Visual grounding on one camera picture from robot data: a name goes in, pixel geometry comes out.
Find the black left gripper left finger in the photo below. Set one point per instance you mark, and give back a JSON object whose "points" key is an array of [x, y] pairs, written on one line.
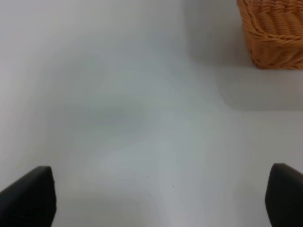
{"points": [[30, 201]]}

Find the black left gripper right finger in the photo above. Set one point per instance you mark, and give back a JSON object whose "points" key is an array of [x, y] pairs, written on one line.
{"points": [[284, 196]]}

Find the orange wicker basket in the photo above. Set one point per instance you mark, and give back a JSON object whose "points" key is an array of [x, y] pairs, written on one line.
{"points": [[273, 31]]}

